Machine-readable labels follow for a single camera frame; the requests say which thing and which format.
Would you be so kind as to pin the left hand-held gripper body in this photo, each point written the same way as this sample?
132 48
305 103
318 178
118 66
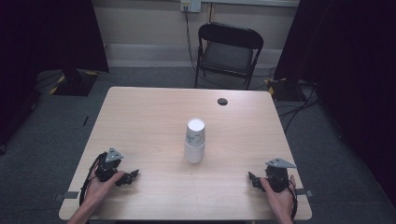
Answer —
107 168

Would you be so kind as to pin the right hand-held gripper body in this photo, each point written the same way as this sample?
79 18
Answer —
277 178

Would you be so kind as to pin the person's right hand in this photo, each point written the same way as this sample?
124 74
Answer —
280 200

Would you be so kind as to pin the person's left hand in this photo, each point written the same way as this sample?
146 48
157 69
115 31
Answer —
99 191

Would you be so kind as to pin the plain white paper cup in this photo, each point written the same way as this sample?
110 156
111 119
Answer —
194 154

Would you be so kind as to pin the printed white paper cup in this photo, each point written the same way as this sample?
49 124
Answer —
195 130

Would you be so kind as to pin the black round table grommet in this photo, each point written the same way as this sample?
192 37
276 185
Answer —
222 101

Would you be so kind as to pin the black stand base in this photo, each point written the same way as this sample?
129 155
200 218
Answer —
281 90
76 85

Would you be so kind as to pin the black folding chair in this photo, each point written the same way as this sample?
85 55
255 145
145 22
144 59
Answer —
229 53

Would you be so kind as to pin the black curtain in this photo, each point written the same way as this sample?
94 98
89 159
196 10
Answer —
37 46
351 62

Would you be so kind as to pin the grey table bracket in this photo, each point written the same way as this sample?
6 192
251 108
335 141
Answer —
305 193
67 195

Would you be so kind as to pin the white wall socket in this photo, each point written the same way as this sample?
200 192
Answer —
190 5

